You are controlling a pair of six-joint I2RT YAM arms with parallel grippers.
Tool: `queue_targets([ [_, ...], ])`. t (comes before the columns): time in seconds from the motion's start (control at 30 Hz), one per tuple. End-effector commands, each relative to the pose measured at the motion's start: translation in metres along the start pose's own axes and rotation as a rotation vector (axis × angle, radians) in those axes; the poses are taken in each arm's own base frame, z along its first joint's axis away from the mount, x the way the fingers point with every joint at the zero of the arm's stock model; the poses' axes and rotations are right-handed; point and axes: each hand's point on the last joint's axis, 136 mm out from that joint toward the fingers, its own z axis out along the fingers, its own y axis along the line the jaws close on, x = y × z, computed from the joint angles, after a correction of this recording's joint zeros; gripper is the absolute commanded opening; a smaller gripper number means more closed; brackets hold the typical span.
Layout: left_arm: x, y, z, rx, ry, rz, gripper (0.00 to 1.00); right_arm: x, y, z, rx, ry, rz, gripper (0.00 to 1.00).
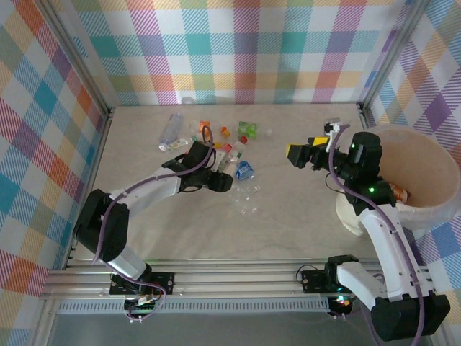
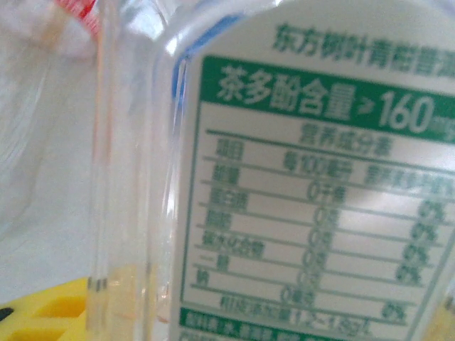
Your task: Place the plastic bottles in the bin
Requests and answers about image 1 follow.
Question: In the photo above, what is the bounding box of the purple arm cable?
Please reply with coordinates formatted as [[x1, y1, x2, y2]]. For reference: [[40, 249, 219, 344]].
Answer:
[[91, 123, 217, 266], [326, 123, 426, 346]]

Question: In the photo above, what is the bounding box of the cola bottle red label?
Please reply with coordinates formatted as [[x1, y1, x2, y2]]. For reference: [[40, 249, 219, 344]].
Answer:
[[215, 135, 251, 159]]

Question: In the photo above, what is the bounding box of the clear bottle blue label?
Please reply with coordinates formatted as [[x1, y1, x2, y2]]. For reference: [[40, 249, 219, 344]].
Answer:
[[235, 160, 257, 181]]

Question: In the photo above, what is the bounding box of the clear bottle green neck band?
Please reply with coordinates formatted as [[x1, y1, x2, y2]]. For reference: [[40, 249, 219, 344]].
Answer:
[[167, 136, 197, 151]]

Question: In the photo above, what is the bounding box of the aluminium frame post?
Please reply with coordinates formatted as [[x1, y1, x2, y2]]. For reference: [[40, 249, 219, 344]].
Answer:
[[34, 0, 115, 116], [359, 0, 431, 111]]

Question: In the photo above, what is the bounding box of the tall clear water bottle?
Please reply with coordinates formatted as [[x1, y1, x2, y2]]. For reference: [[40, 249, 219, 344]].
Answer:
[[159, 112, 184, 152]]

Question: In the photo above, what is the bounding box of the brown drink bottle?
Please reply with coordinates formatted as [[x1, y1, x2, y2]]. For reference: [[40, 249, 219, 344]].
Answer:
[[388, 182, 411, 203]]

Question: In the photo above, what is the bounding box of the green controller board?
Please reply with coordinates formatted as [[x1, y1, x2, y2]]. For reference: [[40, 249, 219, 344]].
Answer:
[[123, 294, 161, 324]]

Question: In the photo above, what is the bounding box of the grey slotted cable duct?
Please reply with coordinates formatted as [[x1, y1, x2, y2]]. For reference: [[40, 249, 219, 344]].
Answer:
[[55, 301, 331, 315]]

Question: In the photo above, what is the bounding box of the controller board with lights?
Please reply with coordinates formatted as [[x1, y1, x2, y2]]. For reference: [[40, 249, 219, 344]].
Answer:
[[329, 293, 356, 320]]

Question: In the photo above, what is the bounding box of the aluminium table edge rail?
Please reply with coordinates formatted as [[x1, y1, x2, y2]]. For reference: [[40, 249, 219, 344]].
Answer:
[[63, 106, 116, 270], [355, 102, 375, 130]]

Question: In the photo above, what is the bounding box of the clear bottle orange label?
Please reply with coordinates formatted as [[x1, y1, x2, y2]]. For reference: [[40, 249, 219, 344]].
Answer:
[[189, 120, 231, 138]]

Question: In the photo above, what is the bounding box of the crushed clear bottle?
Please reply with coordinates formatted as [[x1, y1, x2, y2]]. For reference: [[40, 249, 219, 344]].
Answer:
[[230, 184, 262, 217]]

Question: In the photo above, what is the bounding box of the round white bin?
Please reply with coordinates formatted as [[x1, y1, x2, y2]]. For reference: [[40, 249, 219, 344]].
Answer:
[[334, 125, 461, 238]]

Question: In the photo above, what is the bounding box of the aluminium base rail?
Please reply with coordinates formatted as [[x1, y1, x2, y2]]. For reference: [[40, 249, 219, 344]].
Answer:
[[38, 257, 439, 301]]

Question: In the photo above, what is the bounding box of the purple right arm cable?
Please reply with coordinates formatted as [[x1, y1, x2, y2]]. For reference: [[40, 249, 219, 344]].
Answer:
[[326, 123, 426, 346]]

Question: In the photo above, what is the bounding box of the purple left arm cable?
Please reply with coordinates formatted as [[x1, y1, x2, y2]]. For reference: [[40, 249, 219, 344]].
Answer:
[[91, 123, 217, 266]]

